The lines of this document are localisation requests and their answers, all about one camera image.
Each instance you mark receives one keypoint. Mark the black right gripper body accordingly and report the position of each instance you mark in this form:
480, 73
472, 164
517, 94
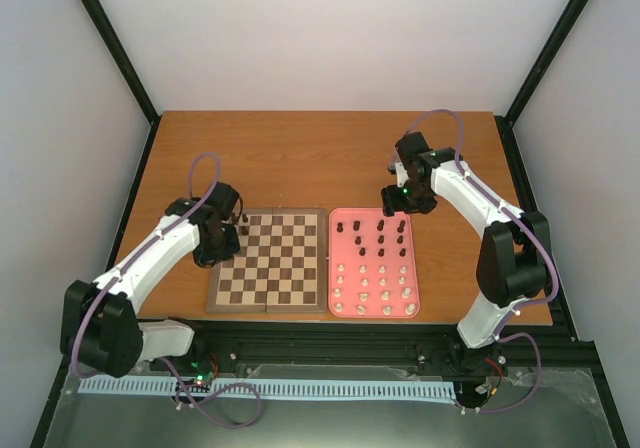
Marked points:
411, 200

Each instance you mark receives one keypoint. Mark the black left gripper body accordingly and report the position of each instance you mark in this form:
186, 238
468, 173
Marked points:
218, 249

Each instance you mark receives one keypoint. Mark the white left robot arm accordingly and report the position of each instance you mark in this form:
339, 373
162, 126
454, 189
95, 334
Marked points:
100, 329

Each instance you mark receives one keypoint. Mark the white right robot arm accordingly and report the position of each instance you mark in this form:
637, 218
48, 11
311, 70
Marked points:
514, 264

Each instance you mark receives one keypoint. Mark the wooden chess board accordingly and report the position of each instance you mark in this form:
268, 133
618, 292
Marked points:
281, 266

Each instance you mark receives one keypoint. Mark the pink plastic tray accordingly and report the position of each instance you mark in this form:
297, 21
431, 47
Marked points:
343, 250

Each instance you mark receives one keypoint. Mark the black aluminium frame rail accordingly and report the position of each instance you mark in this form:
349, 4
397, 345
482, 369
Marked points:
554, 394

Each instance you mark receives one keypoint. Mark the light blue cable duct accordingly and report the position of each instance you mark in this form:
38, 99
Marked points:
276, 389

